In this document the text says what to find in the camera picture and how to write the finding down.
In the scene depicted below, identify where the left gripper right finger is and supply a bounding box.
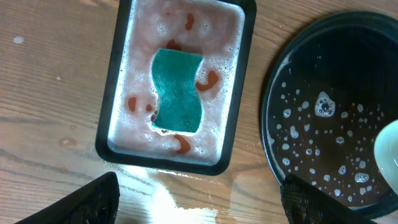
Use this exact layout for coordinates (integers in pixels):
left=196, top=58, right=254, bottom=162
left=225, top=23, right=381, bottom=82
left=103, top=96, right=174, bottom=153
left=280, top=174, right=373, bottom=224

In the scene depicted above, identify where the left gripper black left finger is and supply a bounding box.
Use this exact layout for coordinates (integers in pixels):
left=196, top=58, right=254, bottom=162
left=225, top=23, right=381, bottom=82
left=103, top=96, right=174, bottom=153
left=16, top=172, right=120, bottom=224

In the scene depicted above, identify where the light blue top plate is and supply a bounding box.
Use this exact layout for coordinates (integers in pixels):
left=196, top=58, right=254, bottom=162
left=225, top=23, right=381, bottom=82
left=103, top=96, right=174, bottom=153
left=374, top=120, right=398, bottom=194

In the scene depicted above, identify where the green yellow sponge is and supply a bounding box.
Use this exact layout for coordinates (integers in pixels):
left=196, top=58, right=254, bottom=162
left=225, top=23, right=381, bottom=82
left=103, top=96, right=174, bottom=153
left=152, top=49, right=203, bottom=133

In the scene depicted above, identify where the black round tray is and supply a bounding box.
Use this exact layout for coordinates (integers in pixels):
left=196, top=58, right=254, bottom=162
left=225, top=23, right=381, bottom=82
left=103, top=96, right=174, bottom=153
left=261, top=11, right=397, bottom=219

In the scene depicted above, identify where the black rectangular sponge tray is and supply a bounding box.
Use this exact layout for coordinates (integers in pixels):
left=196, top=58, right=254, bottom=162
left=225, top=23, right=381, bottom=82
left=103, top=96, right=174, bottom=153
left=95, top=0, right=257, bottom=176

